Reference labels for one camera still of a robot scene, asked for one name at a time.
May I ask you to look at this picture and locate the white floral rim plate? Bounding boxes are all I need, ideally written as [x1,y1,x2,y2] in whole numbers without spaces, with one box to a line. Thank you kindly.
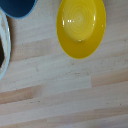
[0,7,12,81]

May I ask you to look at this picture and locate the blue cup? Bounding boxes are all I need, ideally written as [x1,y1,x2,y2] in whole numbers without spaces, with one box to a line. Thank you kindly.
[0,0,38,19]

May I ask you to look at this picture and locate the yellow bowl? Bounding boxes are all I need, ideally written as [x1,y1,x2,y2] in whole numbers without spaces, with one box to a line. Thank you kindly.
[56,0,107,60]

